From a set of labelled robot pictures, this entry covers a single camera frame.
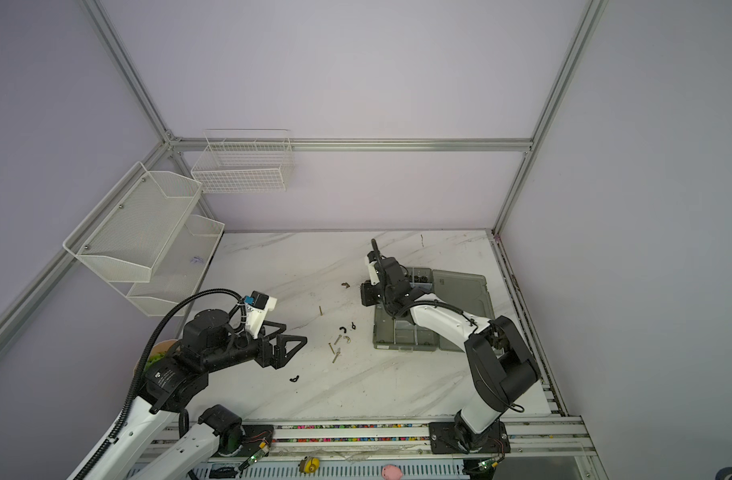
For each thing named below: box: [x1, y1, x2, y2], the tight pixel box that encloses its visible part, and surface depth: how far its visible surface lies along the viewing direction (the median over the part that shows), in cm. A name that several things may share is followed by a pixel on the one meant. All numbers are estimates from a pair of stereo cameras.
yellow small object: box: [299, 457, 321, 474], surface depth 70 cm
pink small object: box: [382, 464, 403, 480], surface depth 70 cm
